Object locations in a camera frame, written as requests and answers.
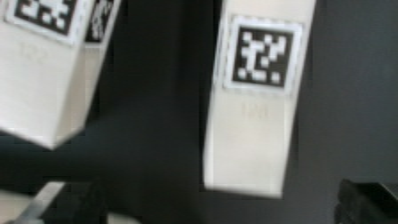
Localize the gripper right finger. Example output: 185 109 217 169
335 179 398 224

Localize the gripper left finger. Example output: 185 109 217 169
13 181 109 224

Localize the white desk leg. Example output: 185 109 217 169
203 0 317 198
0 0 123 149

